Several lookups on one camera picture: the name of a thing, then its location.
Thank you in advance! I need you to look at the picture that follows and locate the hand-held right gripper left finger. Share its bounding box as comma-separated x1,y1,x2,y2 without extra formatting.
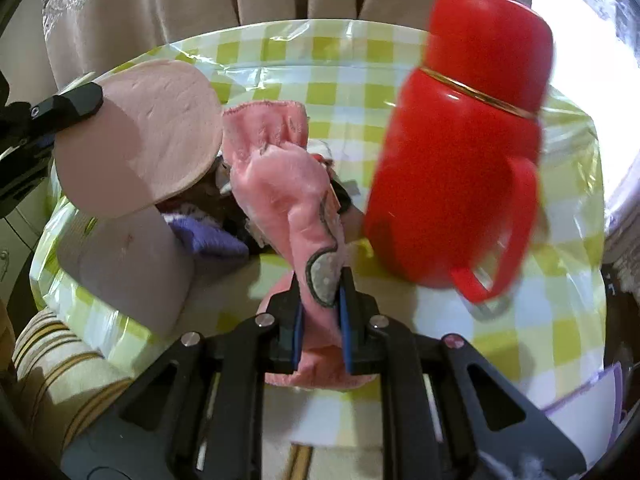
62,274,307,480

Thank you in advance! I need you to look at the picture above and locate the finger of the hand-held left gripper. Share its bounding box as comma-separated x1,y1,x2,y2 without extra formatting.
0,82,104,151

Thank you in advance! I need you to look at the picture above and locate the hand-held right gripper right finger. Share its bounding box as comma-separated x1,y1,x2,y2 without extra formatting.
340,267,586,480

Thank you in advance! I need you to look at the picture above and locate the black sock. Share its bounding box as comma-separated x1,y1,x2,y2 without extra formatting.
225,180,356,256

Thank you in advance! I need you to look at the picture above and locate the pink fuzzy sock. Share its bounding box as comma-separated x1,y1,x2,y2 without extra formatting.
221,101,383,392

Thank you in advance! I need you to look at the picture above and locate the grey cabinet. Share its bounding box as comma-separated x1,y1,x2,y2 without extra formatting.
0,180,56,306

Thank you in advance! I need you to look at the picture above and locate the purple fuzzy cloth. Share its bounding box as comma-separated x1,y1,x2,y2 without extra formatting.
162,210,250,258

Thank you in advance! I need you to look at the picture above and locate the beige curtain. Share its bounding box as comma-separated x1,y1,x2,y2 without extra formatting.
42,0,533,91

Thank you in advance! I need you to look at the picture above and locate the striped beige cushion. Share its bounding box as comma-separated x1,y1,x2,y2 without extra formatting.
12,310,136,453

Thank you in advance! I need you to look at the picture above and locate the red thermos jug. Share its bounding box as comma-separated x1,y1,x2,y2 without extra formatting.
363,0,556,306

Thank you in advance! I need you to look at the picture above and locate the yellow checkered plastic tablecloth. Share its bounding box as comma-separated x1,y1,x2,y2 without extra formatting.
30,19,608,461

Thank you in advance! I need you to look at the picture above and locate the white purple-edged paper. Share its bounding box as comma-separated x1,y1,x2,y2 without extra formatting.
542,362,628,461

